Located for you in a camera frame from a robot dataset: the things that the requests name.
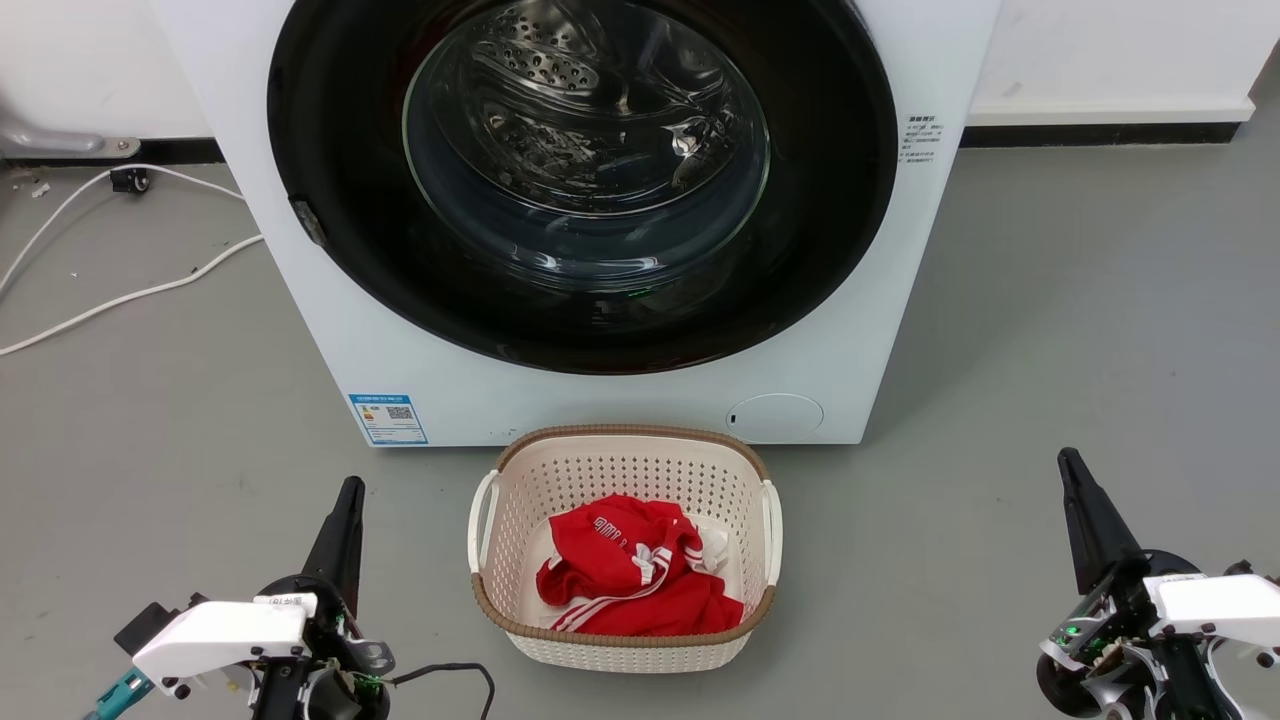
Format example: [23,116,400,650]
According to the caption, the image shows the teal plastic connector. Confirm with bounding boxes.
[84,668,155,720]

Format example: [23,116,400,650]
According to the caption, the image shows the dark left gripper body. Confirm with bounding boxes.
[250,574,396,720]

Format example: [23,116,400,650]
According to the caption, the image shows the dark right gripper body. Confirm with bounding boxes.
[1035,549,1280,720]

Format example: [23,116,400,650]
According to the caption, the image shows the red garment white stripes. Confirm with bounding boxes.
[536,494,745,638]

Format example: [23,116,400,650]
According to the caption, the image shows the grey metal bracket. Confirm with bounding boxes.
[0,105,142,161]

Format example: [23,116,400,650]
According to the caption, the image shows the blue energy label sticker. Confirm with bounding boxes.
[348,392,430,447]

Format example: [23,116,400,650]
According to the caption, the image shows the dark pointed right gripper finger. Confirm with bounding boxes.
[1057,447,1147,597]

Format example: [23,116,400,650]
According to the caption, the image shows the white text warning sticker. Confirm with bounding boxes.
[902,113,943,168]

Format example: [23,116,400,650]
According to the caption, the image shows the round white filter cover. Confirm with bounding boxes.
[726,392,826,442]

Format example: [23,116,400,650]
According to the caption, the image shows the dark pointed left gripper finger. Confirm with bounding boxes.
[302,476,367,613]

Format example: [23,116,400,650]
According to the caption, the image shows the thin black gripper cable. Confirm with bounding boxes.
[388,661,497,720]

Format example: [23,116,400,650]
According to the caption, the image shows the white front-load washing machine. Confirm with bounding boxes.
[148,0,1003,449]

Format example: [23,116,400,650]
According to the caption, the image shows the black round washer door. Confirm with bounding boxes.
[267,0,899,377]

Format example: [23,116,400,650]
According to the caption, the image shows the white floor cable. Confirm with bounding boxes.
[0,233,266,358]
[0,163,247,298]

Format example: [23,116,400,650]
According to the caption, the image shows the beige perforated laundry basket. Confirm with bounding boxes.
[468,424,784,674]

